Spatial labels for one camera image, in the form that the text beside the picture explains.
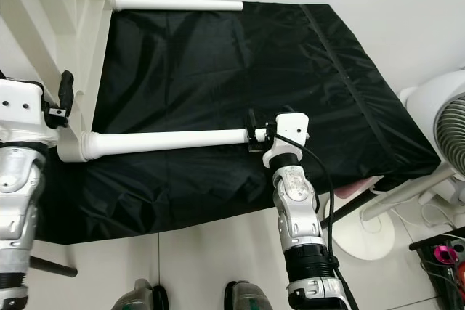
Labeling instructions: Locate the white plastic children table top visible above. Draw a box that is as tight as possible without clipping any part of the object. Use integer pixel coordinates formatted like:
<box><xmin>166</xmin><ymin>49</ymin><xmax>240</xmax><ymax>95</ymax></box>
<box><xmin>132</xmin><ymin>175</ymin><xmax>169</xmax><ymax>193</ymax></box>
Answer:
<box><xmin>0</xmin><ymin>0</ymin><xmax>113</xmax><ymax>162</ymax></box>

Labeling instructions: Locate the black cloth table cover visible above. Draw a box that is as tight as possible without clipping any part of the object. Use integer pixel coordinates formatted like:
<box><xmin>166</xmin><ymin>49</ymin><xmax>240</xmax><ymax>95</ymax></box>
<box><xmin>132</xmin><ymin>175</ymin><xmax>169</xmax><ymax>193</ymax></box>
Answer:
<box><xmin>0</xmin><ymin>1</ymin><xmax>444</xmax><ymax>245</ymax></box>

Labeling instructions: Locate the black metal table leg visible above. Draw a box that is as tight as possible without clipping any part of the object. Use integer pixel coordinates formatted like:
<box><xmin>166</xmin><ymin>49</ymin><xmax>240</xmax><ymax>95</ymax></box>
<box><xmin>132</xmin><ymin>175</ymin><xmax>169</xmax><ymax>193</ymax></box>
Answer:
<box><xmin>320</xmin><ymin>194</ymin><xmax>357</xmax><ymax>229</ymax></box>
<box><xmin>33</xmin><ymin>254</ymin><xmax>79</xmax><ymax>279</ymax></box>

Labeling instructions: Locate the grey robot right leg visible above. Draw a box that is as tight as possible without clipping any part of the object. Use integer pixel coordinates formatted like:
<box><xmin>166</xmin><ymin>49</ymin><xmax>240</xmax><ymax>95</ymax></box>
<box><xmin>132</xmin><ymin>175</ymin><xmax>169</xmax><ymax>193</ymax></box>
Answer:
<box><xmin>224</xmin><ymin>281</ymin><xmax>277</xmax><ymax>310</ymax></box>

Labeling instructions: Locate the grey robot leg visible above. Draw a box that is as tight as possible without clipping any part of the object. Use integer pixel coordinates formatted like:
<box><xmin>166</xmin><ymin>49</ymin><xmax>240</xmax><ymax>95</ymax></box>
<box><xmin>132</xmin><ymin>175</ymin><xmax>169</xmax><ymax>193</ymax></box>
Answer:
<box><xmin>113</xmin><ymin>279</ymin><xmax>168</xmax><ymax>310</ymax></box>
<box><xmin>224</xmin><ymin>281</ymin><xmax>277</xmax><ymax>310</ymax></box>

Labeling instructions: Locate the white standing fan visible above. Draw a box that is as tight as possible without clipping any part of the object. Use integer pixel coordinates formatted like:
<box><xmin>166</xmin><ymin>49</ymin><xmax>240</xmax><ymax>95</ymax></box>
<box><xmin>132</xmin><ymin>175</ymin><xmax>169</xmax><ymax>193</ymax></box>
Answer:
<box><xmin>331</xmin><ymin>69</ymin><xmax>465</xmax><ymax>261</ymax></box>

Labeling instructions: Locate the grey robot left leg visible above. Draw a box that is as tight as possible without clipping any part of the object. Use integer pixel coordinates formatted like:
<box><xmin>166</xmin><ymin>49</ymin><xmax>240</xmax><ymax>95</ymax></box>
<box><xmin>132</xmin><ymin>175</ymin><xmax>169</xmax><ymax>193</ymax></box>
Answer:
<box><xmin>113</xmin><ymin>279</ymin><xmax>168</xmax><ymax>310</ymax></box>

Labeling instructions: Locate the magenta metal part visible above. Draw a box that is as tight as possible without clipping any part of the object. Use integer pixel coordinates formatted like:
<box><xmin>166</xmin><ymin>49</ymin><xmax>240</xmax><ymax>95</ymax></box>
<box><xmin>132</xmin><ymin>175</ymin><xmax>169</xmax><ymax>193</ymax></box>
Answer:
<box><xmin>434</xmin><ymin>246</ymin><xmax>458</xmax><ymax>264</ymax></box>

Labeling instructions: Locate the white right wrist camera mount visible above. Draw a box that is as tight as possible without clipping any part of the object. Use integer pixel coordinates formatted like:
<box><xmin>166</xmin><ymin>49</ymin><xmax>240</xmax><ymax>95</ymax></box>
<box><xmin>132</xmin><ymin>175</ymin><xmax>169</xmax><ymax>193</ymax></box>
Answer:
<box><xmin>264</xmin><ymin>112</ymin><xmax>310</xmax><ymax>169</ymax></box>

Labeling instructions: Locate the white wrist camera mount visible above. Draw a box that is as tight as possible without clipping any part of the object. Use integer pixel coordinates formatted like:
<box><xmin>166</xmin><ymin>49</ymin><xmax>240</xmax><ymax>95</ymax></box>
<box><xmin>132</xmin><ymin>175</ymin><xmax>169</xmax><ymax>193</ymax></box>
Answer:
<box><xmin>0</xmin><ymin>79</ymin><xmax>57</xmax><ymax>147</ymax></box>
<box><xmin>264</xmin><ymin>112</ymin><xmax>310</xmax><ymax>169</ymax></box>

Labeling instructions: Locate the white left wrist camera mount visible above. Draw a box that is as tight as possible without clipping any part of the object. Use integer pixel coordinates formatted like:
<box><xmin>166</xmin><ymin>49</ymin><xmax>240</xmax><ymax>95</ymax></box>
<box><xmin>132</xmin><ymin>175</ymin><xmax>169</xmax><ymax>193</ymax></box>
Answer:
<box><xmin>0</xmin><ymin>79</ymin><xmax>57</xmax><ymax>147</ymax></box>

